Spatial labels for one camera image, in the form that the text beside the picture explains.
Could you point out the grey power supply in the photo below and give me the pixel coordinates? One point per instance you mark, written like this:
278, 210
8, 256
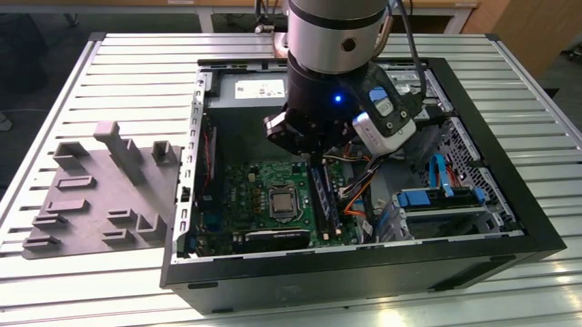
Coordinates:
240, 90

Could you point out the silver CPU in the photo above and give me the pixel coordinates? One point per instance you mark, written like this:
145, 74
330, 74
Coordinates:
283, 203

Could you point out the green motherboard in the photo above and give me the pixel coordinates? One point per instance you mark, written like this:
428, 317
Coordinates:
240, 190

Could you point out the CPU socket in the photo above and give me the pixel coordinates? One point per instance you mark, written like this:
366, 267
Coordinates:
283, 215

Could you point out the hard disk in blue carrier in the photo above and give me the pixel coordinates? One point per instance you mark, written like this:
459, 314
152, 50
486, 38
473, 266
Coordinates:
418, 199

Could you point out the black graphics card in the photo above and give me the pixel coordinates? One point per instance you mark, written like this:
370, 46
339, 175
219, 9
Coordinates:
272, 238

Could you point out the wooden top desk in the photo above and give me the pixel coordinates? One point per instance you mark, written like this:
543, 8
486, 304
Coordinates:
459, 5

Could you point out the wooden cabinet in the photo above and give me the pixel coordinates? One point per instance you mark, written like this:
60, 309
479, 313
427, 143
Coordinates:
522, 34

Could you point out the grey parts rack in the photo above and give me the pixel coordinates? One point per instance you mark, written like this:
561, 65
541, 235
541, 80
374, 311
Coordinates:
104, 190

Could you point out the black PC case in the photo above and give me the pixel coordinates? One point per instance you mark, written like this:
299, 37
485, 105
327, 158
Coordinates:
318, 282

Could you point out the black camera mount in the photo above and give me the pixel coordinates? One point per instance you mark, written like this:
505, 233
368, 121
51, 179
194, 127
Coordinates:
399, 102

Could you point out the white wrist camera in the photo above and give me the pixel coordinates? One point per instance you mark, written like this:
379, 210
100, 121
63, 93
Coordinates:
386, 139

